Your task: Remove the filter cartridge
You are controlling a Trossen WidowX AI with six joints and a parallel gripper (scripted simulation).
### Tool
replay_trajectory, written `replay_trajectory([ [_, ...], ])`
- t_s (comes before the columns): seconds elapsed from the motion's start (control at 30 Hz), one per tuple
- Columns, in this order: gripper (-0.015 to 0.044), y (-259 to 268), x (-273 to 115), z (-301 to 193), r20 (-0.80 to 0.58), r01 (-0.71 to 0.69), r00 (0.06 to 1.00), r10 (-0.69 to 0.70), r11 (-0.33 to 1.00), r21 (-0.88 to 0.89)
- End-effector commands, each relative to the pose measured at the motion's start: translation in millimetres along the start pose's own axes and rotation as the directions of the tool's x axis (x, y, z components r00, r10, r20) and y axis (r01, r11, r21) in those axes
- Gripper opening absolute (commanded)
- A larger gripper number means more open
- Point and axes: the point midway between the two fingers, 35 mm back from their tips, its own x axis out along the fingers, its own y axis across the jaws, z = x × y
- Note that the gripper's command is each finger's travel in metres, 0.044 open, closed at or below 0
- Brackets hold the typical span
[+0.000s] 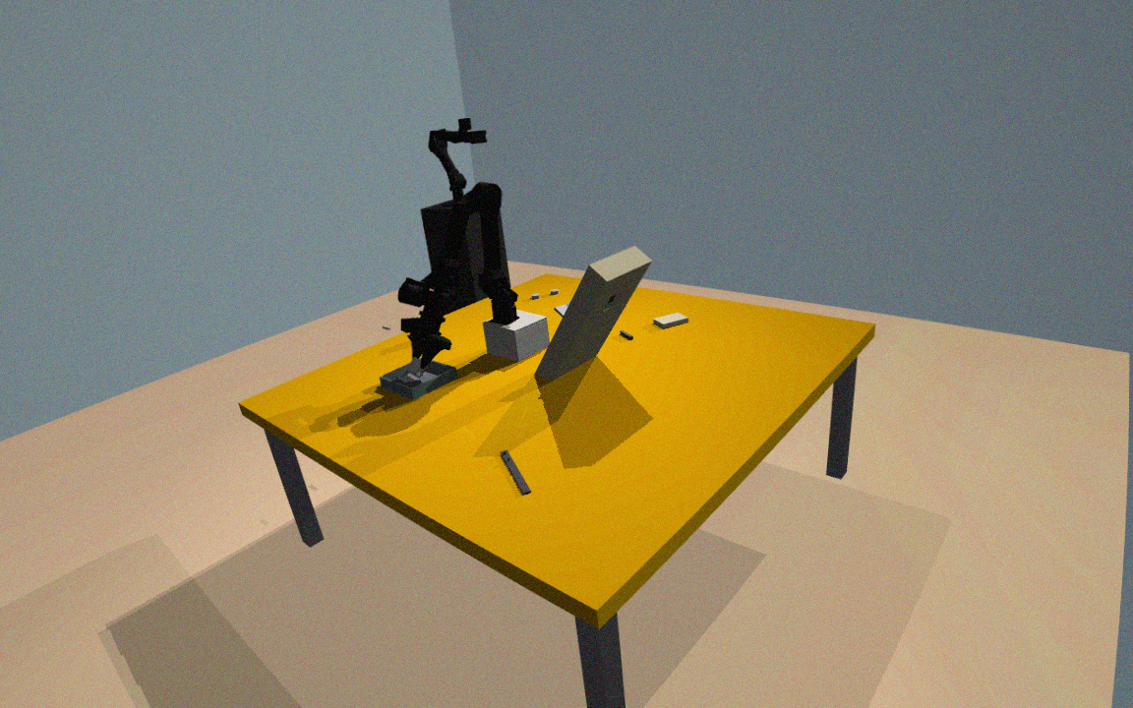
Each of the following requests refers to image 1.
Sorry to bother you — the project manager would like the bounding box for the beige rectangular block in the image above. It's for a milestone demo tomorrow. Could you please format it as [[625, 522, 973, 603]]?
[[653, 313, 688, 329]]

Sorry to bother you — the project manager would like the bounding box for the white cylinder with two slots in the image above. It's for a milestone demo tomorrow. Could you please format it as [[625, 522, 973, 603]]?
[[406, 357, 428, 379]]

